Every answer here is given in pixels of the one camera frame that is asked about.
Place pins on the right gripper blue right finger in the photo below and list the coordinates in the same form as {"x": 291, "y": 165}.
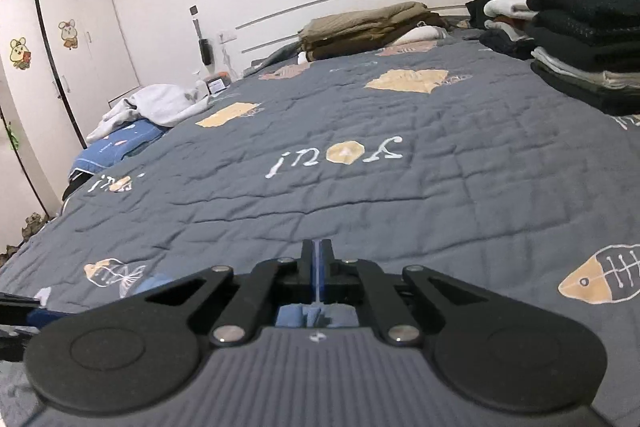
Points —
{"x": 363, "y": 285}

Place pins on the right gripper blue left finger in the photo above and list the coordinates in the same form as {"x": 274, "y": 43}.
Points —
{"x": 261, "y": 293}

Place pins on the blue shirt garment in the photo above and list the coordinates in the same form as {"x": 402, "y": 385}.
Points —
{"x": 299, "y": 316}

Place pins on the black clothes rack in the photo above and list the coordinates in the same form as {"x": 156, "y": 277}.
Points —
{"x": 15, "y": 145}

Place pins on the black folded clothes stack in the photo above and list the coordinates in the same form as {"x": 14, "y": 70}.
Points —
{"x": 588, "y": 50}

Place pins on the grey quilted bedspread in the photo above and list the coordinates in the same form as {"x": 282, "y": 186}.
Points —
{"x": 457, "y": 158}

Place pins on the blue patterned pillow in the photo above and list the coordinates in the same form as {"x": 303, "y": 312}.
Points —
{"x": 108, "y": 151}

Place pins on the light grey hoodie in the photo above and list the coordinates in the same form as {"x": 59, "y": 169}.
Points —
{"x": 165, "y": 105}

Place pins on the olive brown folded blanket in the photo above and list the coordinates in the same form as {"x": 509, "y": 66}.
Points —
{"x": 365, "y": 30}

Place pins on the white wardrobe with stickers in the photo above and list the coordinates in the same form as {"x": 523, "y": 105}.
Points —
{"x": 64, "y": 63}

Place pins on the white folded garment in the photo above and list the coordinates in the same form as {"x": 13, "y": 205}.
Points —
{"x": 517, "y": 9}

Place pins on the black wall mounted device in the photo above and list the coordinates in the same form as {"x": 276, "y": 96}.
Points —
{"x": 205, "y": 51}

